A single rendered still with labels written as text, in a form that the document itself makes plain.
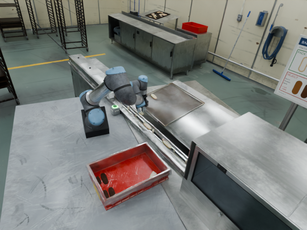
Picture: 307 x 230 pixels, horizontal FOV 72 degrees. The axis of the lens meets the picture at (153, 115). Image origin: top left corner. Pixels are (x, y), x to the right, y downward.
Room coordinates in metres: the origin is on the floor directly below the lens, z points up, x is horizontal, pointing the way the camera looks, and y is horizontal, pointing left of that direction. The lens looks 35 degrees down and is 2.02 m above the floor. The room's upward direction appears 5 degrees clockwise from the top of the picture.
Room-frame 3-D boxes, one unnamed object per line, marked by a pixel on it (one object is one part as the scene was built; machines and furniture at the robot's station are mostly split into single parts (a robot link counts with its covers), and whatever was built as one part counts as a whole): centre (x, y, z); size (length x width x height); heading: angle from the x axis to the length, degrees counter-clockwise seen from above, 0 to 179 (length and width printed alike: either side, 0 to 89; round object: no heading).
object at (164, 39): (5.82, 0.16, 0.51); 3.00 x 1.26 x 1.03; 39
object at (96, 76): (2.43, 0.80, 0.89); 1.25 x 0.18 x 0.09; 39
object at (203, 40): (5.30, -0.79, 0.44); 0.70 x 0.55 x 0.87; 39
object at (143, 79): (1.57, 0.11, 1.24); 0.09 x 0.08 x 0.11; 132
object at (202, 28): (5.30, -0.79, 0.94); 0.51 x 0.36 x 0.13; 43
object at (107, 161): (0.95, 0.13, 0.88); 0.49 x 0.34 x 0.10; 126
